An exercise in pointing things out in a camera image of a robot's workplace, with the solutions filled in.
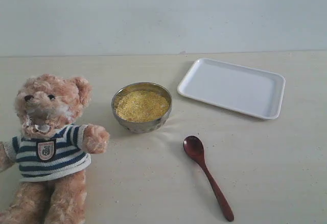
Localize dark red wooden spoon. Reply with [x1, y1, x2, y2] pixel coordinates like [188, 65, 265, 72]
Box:
[183, 135, 235, 222]

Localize beige teddy bear striped sweater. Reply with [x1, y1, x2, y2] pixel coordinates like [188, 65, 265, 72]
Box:
[1, 74, 109, 223]

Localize white rectangular plastic tray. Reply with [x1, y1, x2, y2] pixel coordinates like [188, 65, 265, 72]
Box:
[177, 58, 286, 120]

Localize steel bowl of yellow grain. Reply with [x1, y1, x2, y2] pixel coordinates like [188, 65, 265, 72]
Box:
[111, 82, 172, 134]

